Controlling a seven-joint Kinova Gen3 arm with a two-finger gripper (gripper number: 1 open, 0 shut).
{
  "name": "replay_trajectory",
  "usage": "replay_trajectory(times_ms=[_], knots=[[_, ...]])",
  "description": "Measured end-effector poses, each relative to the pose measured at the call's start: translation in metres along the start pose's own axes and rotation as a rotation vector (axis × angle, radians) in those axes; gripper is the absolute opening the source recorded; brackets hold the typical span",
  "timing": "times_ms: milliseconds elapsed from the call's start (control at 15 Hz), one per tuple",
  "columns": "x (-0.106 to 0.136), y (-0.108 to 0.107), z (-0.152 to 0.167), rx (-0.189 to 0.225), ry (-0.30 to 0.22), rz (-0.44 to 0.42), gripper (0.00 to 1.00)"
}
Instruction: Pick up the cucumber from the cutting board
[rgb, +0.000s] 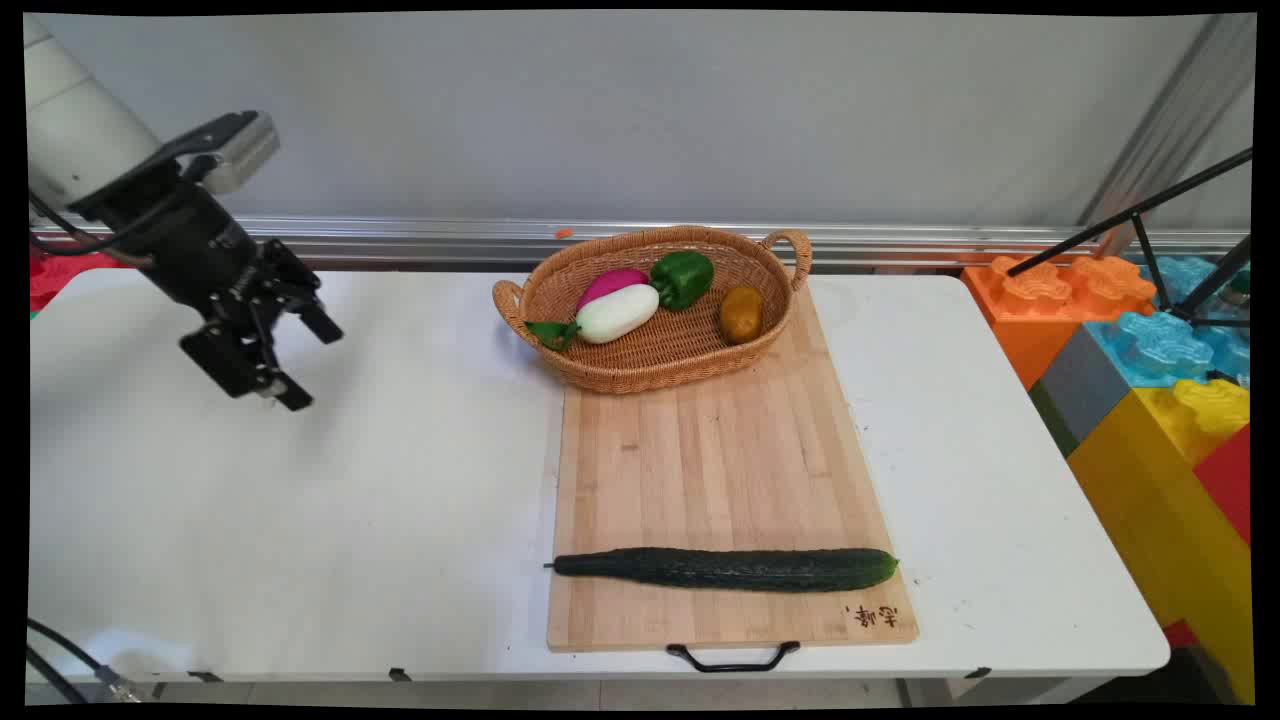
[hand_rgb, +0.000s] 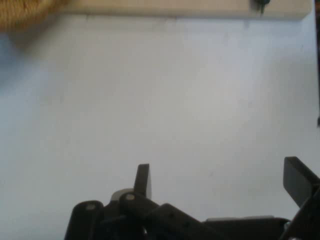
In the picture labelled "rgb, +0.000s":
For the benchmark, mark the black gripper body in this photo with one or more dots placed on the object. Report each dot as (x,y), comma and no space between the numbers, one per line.
(185,240)

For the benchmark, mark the yellow giant toy block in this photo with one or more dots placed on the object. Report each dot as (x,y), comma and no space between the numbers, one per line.
(1150,500)

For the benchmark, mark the white toy radish with leaf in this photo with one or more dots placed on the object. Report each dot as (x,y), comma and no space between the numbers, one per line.
(620,312)

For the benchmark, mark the green toy bell pepper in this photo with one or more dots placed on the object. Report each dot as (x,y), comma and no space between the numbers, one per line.
(683,275)

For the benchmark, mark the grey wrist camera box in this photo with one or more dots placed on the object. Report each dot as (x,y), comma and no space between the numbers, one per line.
(240,150)

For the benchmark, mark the black tripod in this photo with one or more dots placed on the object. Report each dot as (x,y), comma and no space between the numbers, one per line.
(1150,255)

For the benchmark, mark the woven wicker basket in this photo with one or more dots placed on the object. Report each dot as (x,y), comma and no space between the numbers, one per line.
(670,355)

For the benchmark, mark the red plastic object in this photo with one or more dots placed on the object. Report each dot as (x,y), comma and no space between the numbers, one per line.
(60,275)

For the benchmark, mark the long dark green cucumber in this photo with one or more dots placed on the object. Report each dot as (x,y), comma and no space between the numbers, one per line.
(730,568)

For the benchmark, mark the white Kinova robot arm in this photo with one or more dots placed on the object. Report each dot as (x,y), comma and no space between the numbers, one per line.
(75,120)

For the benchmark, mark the horizontal aluminium rail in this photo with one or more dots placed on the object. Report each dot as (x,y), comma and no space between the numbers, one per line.
(400,240)

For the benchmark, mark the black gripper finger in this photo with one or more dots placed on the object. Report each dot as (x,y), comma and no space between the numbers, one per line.
(305,305)
(235,365)

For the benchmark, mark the blue giant toy block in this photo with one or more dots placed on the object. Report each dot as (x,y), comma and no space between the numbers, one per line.
(1165,345)

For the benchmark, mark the orange giant toy block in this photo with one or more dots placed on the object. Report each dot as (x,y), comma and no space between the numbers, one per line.
(1030,310)

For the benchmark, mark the red giant toy block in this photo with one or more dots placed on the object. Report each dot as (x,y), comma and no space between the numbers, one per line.
(1228,480)

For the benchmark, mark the grey giant toy block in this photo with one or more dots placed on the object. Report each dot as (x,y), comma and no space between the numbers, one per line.
(1085,385)

